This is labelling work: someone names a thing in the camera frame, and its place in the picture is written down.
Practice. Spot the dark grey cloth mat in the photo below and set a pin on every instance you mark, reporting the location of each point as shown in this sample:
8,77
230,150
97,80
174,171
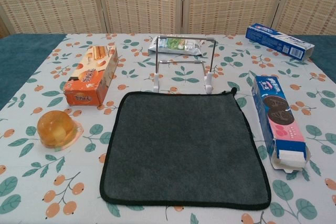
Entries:
183,150

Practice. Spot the silver wire rack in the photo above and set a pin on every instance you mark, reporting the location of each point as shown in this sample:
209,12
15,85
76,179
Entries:
156,83

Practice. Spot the floral fruit print tablecloth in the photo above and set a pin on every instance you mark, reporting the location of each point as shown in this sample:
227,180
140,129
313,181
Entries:
131,75

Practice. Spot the silver green snack packet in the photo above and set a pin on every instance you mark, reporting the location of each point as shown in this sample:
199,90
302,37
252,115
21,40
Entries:
178,46

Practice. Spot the orange biscuit box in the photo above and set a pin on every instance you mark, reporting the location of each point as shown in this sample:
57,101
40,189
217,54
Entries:
89,77

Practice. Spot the blue pink cookie box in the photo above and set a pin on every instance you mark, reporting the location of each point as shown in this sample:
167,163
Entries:
278,108

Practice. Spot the orange jelly cup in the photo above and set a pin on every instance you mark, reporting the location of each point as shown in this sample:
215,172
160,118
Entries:
55,129

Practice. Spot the blue white toothpaste box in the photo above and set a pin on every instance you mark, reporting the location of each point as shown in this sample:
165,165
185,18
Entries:
273,39

